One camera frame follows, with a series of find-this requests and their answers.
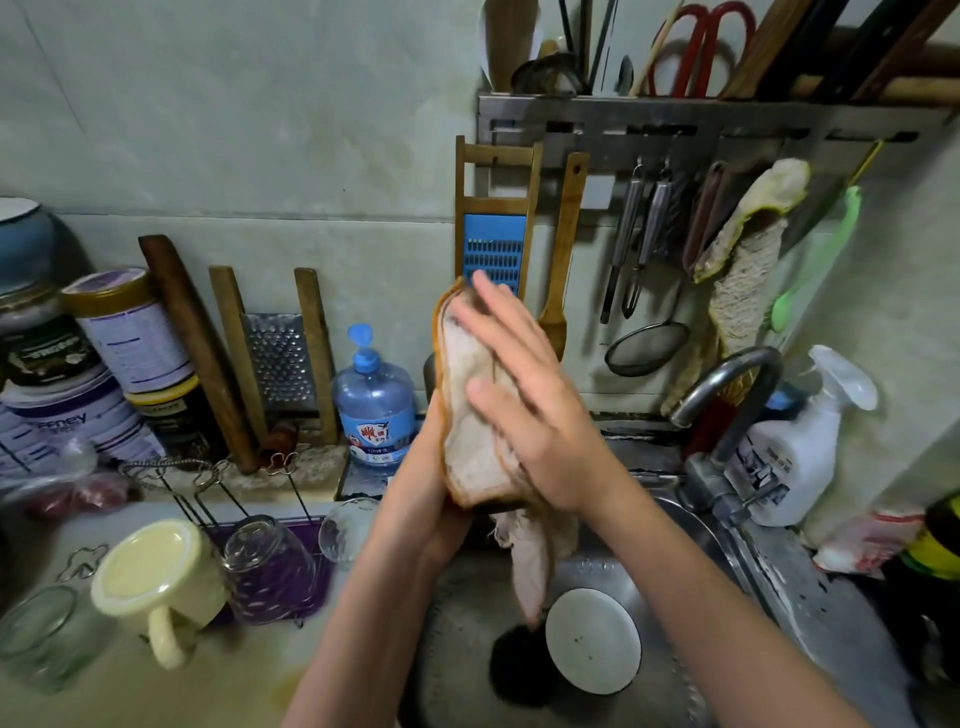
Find metal peeler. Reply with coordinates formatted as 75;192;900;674
621;165;677;320
598;162;647;326

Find black wire scourer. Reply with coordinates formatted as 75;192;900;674
487;622;564;710

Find black handled knife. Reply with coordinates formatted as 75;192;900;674
757;0;854;102
810;0;932;104

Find person's left forearm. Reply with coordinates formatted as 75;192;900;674
282;517;467;728

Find wooden spatula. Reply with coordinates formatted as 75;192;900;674
537;151;593;362

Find wall mounted metal utensil rack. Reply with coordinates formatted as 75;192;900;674
477;93;960;170

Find small clear glass cup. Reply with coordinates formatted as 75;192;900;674
0;582;110;695

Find red container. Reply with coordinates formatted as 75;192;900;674
685;397;734;456

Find stainless steel sink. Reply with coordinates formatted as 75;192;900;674
397;412;917;728

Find dark bottle with yellow label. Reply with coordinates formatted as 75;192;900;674
900;487;960;584

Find wooden framed metal grater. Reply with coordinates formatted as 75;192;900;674
208;265;341;449

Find person's left hand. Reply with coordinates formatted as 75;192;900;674
393;382;482;564

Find plastic bag with red contents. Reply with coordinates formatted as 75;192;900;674
0;442;134;524

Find beige dish cloth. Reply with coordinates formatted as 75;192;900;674
432;277;579;629

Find stack of labelled tin cans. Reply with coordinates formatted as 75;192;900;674
0;267;212;479

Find mesh strainer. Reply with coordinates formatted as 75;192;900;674
604;165;732;378

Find white spray bottle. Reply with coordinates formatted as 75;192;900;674
738;345;881;528

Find dark metal ladle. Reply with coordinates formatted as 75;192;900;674
510;52;590;98

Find dark wooden handle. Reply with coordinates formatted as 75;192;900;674
822;27;960;80

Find red handled scissors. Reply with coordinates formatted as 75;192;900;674
642;0;759;99

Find wooden scoop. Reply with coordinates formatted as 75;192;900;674
483;0;540;92

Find white plate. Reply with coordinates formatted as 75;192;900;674
543;586;644;696

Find wooden slicer with blue blade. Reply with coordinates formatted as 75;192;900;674
454;136;546;302

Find bundle of dark chopsticks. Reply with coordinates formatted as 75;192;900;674
555;0;620;95

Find bamboo skewer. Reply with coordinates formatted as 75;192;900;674
633;0;692;98

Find metal wire cup rack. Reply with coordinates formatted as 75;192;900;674
52;454;339;624

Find pink and white plastic bag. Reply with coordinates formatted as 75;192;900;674
813;502;927;579

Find wooden rolling pin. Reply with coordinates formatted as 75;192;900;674
138;234;264;474

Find small blue water bottle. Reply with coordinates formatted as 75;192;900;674
333;324;419;474

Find blue capped bottle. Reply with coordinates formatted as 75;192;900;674
762;379;807;419

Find person's right hand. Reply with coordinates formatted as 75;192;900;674
447;270;632;519

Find metal pot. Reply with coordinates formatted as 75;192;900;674
907;600;960;699

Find blue enamel bowl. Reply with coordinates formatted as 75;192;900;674
0;196;62;290

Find light wooden handle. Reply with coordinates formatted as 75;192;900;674
790;75;960;107

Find purple plastic tray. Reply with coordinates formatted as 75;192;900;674
202;514;335;620

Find metal faucet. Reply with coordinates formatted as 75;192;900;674
667;346;785;519

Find brown handled knife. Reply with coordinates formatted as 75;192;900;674
855;0;960;104
720;0;819;101

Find yellow mug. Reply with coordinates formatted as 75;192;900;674
90;519;230;672

